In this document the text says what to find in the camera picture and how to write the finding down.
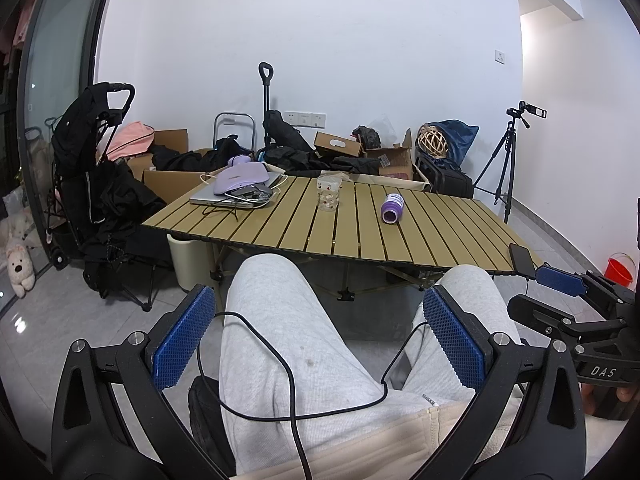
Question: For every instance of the wicker ball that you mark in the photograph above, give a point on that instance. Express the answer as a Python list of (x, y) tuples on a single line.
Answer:
[(432, 142)]

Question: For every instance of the person's leg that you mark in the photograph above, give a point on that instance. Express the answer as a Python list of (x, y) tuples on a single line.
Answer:
[(280, 340), (465, 285)]

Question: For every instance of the white plush toy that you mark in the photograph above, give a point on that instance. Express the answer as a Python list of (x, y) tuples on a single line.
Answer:
[(19, 267)]

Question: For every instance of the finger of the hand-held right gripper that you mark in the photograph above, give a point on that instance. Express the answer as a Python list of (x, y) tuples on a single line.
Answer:
[(535, 310), (560, 280)]

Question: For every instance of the lilac pouch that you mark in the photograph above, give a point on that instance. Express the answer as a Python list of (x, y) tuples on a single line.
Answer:
[(240, 177)]

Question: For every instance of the blue bag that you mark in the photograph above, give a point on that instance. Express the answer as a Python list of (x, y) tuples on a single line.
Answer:
[(457, 135)]

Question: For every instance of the printed glass cup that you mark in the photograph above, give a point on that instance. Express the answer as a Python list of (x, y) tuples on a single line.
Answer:
[(328, 195)]

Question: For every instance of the wall power outlet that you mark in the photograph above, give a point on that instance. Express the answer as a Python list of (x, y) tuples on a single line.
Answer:
[(306, 119)]

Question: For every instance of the black folding chair with clothes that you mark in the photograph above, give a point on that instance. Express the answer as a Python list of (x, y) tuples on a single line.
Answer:
[(120, 210)]

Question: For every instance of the sliding glass door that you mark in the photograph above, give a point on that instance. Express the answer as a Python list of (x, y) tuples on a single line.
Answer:
[(55, 60)]

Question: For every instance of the slatted folding table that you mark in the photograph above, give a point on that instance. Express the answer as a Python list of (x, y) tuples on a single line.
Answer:
[(360, 230)]

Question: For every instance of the black stroller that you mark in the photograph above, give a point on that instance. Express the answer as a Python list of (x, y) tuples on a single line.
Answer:
[(80, 140)]

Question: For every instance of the white bin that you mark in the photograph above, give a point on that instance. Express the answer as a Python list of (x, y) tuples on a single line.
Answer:
[(187, 260)]

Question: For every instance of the silver laptop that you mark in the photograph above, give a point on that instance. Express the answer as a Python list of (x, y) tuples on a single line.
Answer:
[(220, 199)]

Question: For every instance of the person's right leg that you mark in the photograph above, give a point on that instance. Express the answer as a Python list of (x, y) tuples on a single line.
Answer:
[(465, 285)]

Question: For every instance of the black smartphone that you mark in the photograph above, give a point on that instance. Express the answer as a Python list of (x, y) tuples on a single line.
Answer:
[(521, 260)]

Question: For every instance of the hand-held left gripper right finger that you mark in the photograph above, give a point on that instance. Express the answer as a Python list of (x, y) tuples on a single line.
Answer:
[(455, 340)]

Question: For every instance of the black tripod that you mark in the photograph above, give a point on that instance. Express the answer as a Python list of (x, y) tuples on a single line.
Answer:
[(505, 160)]

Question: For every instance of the black pouch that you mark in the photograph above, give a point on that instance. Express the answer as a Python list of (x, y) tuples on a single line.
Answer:
[(210, 420)]

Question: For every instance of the purple bottle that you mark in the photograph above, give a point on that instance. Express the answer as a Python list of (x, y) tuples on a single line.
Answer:
[(392, 207)]

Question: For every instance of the large cardboard box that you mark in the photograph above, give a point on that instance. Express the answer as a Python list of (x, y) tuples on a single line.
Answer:
[(170, 177)]

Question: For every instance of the person's right hand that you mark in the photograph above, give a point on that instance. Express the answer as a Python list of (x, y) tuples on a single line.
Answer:
[(629, 395)]

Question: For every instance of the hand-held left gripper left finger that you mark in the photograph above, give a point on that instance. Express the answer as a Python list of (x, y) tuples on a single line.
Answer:
[(182, 337)]

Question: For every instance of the pink bag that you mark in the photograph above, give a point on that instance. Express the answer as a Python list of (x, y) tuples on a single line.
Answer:
[(131, 139)]

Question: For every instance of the cream jacket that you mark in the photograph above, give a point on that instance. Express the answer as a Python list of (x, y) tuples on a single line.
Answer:
[(450, 440)]

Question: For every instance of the grey metal chair frame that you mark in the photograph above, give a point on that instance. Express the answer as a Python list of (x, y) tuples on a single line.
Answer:
[(235, 119)]

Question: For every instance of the red bucket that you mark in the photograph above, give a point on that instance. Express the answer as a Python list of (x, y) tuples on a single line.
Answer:
[(619, 267)]

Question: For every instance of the open cardboard box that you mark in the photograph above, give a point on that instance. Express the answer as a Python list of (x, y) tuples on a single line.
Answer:
[(395, 162)]

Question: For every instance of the person's left leg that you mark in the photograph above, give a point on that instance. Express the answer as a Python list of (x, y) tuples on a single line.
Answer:
[(280, 340)]

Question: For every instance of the black bag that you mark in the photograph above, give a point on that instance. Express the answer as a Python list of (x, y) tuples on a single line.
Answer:
[(450, 180)]

